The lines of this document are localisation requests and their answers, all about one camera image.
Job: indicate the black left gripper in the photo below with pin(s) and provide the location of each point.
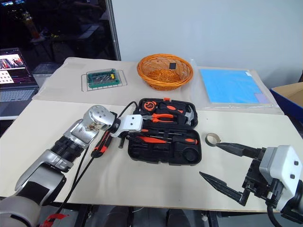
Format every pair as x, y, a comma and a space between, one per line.
122, 143

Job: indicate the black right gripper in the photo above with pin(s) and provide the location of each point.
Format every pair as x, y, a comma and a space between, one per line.
256, 182

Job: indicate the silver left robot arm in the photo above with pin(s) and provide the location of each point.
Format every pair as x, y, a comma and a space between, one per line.
80, 132

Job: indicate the black plastic tool case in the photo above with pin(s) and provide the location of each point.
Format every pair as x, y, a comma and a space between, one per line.
165, 153

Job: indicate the orange black utility knife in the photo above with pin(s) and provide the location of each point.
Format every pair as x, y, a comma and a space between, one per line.
102, 145

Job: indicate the grey tape roll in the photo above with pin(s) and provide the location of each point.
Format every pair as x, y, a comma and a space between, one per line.
209, 141

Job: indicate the beige paper table mat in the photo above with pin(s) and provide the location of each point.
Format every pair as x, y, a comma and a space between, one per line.
142, 184
64, 78

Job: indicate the black orange tape measure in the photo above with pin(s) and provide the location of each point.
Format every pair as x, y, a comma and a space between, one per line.
149, 105

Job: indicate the claw hammer black orange grip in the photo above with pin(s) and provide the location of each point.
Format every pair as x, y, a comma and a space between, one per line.
190, 116

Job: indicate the green circuit board box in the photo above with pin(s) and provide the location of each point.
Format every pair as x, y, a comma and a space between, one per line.
101, 77

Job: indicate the clear plastic sleeve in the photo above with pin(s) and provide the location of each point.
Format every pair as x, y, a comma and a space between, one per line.
201, 99

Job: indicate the orange wicker basket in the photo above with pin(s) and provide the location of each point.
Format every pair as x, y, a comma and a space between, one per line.
163, 78

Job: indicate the blue sheet pad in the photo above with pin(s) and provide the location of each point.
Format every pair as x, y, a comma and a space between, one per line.
229, 86

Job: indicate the small black square pad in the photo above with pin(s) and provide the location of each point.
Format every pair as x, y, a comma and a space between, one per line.
173, 65

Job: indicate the blue cardboard box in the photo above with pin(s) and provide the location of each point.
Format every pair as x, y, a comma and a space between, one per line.
288, 94

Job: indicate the open laptop computer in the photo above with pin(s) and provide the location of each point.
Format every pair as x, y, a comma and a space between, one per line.
16, 92

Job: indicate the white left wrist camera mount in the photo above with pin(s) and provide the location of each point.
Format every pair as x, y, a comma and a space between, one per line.
132, 123

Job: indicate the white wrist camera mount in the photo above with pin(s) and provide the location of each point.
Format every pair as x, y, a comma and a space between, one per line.
281, 163
132, 123

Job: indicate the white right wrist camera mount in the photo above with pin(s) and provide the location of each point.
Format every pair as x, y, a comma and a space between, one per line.
281, 163

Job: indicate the aluminium frame post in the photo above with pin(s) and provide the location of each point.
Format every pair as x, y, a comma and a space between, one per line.
114, 30

